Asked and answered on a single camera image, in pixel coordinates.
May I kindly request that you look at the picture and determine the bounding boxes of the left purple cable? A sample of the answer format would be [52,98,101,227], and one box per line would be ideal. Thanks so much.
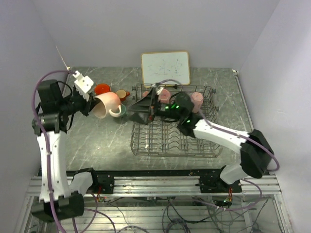
[33,69,116,233]

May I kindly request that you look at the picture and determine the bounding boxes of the salmon pink mug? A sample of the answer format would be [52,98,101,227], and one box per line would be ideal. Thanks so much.
[142,91,149,98]

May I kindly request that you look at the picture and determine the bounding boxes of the aluminium frame rail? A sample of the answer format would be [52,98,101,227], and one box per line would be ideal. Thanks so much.
[26,175,282,198]

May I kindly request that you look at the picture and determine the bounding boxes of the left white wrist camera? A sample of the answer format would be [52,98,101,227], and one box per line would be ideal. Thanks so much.
[73,71,94,101]

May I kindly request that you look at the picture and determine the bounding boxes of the tangled floor cables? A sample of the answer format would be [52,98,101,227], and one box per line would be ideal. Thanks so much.
[85,195,268,233]

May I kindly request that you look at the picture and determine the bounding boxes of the grey wire dish rack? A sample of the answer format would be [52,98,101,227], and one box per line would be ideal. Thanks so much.
[131,85,223,158]

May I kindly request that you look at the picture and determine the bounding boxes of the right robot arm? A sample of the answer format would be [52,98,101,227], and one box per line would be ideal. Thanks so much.
[128,87,275,192]

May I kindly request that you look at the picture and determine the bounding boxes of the small orange cup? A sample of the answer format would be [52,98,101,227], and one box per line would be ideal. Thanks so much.
[116,89,131,102]

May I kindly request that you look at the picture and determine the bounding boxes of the pale pink gradient mug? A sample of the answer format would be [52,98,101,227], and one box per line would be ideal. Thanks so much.
[93,92,121,119]

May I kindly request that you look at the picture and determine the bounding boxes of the large orange mug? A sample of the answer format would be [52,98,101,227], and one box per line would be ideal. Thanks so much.
[94,83,110,95]

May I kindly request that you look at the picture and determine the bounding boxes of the white whiteboard with wooden frame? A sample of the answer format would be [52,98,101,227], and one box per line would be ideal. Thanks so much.
[141,51,190,85]

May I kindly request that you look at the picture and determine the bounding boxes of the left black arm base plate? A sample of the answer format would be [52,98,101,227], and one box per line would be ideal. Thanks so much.
[89,170,115,194]

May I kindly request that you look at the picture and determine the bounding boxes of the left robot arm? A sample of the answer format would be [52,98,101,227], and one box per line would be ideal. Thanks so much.
[31,80,99,223]

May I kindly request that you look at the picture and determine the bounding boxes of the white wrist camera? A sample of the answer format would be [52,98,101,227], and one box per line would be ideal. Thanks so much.
[73,71,94,101]
[151,83,164,96]

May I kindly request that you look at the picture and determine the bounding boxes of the mint green cup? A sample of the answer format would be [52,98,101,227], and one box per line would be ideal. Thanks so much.
[116,104,127,118]

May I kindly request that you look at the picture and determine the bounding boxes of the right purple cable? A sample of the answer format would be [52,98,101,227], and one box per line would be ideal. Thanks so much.
[155,79,280,212]

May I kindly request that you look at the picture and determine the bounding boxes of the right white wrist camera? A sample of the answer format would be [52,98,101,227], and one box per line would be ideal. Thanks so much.
[151,83,164,96]

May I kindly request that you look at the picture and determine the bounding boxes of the dusty pink mug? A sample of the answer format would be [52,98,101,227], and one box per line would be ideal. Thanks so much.
[158,89,171,103]

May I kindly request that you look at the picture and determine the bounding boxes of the pink faceted mug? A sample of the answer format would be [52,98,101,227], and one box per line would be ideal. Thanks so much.
[191,92,204,113]

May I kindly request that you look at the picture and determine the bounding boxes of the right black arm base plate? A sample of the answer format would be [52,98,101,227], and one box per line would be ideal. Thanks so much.
[192,169,242,193]

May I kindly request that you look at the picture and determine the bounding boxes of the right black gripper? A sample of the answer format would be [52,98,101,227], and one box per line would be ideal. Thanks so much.
[128,87,184,125]

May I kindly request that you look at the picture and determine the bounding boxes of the purple cable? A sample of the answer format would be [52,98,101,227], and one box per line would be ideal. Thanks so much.
[155,79,280,212]
[33,69,116,233]

